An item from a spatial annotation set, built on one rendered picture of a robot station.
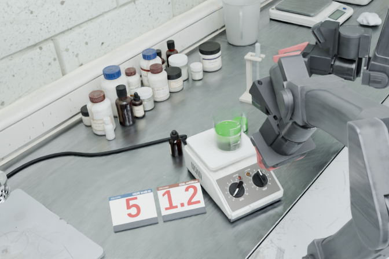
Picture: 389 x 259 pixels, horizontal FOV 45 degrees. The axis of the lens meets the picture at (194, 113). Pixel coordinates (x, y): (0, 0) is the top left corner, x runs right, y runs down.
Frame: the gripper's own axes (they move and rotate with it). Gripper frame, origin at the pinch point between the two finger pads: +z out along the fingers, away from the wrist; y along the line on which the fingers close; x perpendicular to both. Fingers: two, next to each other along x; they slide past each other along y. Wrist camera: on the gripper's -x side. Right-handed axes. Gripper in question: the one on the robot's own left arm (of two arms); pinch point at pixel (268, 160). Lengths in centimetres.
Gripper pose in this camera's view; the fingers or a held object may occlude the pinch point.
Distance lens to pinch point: 91.9
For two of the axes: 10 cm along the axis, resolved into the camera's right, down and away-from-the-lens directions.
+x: 4.2, 8.3, -3.7
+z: -1.6, 4.6, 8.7
